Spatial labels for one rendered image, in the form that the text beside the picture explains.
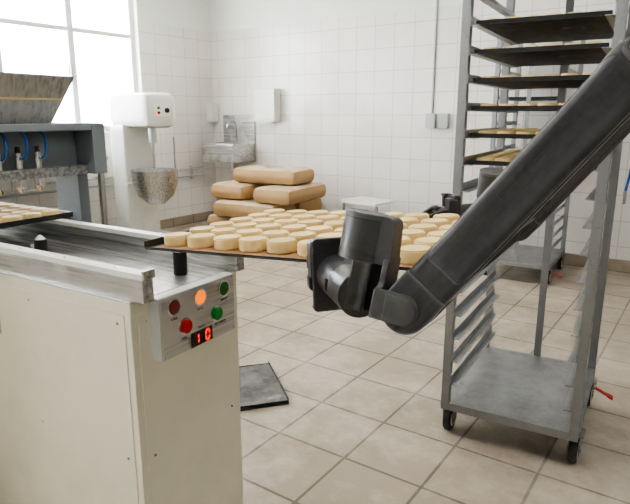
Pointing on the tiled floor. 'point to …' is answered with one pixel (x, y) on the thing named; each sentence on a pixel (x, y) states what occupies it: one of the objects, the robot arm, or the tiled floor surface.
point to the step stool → (367, 202)
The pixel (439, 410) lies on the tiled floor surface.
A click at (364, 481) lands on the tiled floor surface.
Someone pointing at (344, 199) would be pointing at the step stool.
